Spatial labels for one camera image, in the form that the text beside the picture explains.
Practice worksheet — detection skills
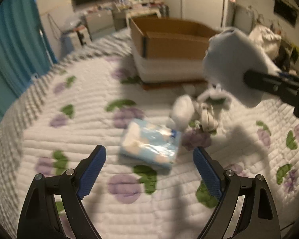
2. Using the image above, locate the white sock blue trim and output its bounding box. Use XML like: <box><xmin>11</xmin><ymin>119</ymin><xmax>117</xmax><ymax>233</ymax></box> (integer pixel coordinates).
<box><xmin>203</xmin><ymin>27</ymin><xmax>281</xmax><ymax>108</ymax></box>

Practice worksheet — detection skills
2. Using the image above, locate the white plush toy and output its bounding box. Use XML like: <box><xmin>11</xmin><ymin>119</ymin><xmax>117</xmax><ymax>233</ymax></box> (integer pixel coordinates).
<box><xmin>166</xmin><ymin>95</ymin><xmax>195</xmax><ymax>132</ymax></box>

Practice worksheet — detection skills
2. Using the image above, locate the blue tissue pack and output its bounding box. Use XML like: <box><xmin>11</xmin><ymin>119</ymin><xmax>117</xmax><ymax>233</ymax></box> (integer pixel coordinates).
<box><xmin>120</xmin><ymin>119</ymin><xmax>182</xmax><ymax>169</ymax></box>

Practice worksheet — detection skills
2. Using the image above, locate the white fuzzy flower toy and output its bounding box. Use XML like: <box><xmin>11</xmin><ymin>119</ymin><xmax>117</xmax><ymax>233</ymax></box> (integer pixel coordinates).
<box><xmin>197</xmin><ymin>83</ymin><xmax>232</xmax><ymax>107</ymax></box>

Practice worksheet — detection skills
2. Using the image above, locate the white laundry bag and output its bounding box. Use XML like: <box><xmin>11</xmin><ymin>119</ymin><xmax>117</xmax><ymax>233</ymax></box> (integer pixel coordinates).
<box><xmin>248</xmin><ymin>24</ymin><xmax>281</xmax><ymax>60</ymax></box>

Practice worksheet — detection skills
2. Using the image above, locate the black range hood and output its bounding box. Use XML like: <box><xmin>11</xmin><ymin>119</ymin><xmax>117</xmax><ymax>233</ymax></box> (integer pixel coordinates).
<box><xmin>274</xmin><ymin>0</ymin><xmax>298</xmax><ymax>27</ymax></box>

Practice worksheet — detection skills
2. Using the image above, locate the grey checked bedsheet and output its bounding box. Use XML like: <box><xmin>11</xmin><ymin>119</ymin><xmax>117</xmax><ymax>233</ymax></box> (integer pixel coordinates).
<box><xmin>0</xmin><ymin>29</ymin><xmax>131</xmax><ymax>211</ymax></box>

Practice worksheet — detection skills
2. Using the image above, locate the floral quilted blanket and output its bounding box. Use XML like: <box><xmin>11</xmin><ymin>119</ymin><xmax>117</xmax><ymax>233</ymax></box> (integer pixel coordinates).
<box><xmin>16</xmin><ymin>56</ymin><xmax>299</xmax><ymax>238</ymax></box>

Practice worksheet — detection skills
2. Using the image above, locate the brown cardboard box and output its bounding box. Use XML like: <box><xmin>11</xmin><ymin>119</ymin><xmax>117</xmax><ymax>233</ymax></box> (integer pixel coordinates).
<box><xmin>129</xmin><ymin>17</ymin><xmax>223</xmax><ymax>90</ymax></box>

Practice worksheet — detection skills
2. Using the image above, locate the dark suitcase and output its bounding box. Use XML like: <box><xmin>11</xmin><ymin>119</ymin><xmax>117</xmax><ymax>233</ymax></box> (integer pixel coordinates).
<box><xmin>159</xmin><ymin>4</ymin><xmax>169</xmax><ymax>18</ymax></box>

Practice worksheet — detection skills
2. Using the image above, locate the white dressing table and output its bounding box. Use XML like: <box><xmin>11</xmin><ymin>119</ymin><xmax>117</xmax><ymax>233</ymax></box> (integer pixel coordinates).
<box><xmin>112</xmin><ymin>3</ymin><xmax>161</xmax><ymax>31</ymax></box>

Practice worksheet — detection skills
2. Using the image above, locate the blue window curtain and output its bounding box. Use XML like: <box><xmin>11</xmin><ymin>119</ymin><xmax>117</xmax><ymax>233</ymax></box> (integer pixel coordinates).
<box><xmin>0</xmin><ymin>0</ymin><xmax>57</xmax><ymax>122</ymax></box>

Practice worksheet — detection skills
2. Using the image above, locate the white suitcase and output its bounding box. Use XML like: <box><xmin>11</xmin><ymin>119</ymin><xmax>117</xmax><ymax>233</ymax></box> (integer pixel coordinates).
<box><xmin>61</xmin><ymin>25</ymin><xmax>92</xmax><ymax>53</ymax></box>

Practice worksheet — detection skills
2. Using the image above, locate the silver mini fridge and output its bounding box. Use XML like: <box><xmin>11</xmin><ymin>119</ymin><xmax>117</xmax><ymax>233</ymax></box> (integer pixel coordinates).
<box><xmin>85</xmin><ymin>10</ymin><xmax>115</xmax><ymax>37</ymax></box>

